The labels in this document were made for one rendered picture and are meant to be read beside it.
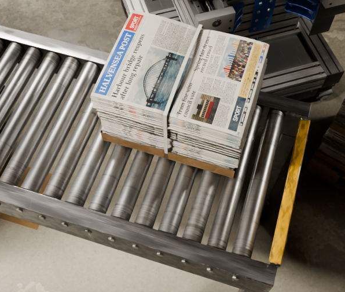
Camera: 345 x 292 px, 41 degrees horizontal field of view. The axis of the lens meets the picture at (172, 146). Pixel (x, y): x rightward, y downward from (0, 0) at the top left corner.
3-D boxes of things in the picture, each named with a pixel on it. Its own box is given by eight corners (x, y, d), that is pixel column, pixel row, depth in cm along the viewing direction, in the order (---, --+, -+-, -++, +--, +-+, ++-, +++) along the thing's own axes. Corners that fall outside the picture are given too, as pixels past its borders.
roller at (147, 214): (204, 93, 142) (194, 83, 139) (154, 236, 120) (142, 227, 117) (190, 95, 145) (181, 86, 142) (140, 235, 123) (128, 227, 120)
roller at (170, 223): (224, 98, 140) (214, 88, 138) (178, 243, 119) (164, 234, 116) (212, 101, 144) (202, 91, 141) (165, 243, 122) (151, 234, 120)
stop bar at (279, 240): (310, 123, 133) (312, 120, 131) (280, 269, 113) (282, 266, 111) (298, 120, 133) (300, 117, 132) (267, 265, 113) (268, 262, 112)
